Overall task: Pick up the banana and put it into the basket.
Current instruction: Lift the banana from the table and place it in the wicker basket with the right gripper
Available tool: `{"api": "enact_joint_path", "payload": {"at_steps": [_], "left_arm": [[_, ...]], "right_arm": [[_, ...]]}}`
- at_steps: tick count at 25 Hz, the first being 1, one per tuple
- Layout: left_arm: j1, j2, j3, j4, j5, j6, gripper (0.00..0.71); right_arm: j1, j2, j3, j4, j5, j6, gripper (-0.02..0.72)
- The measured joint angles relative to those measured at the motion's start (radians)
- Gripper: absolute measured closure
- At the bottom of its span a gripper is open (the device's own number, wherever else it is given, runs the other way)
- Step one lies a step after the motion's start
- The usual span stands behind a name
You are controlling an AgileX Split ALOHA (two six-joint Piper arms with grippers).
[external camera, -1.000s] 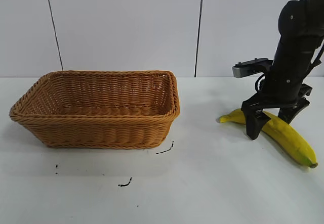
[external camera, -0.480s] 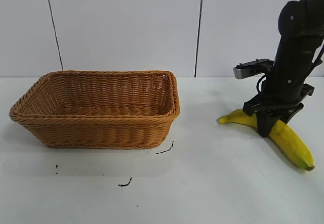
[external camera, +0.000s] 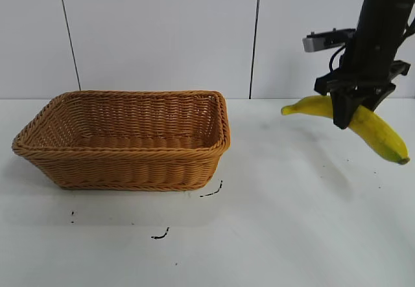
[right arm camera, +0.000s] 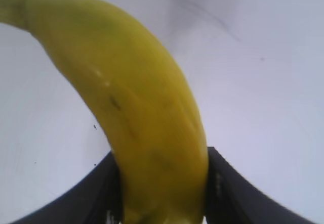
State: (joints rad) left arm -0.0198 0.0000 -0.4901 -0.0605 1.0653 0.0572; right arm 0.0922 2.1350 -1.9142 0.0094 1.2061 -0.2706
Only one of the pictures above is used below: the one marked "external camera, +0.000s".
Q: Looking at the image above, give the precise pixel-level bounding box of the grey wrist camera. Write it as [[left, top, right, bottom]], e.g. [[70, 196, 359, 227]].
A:
[[302, 28, 357, 53]]

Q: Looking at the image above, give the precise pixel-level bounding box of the yellow banana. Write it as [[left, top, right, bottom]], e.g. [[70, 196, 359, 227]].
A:
[[280, 95, 410, 165]]

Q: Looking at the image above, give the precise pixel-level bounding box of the brown woven wicker basket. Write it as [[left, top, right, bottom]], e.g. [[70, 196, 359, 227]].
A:
[[12, 89, 231, 192]]

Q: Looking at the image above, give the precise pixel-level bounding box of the black camera cable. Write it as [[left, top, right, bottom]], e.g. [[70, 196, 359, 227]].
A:
[[328, 44, 347, 73]]

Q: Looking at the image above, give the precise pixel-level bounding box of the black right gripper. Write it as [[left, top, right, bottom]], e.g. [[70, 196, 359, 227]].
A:
[[314, 34, 409, 130]]

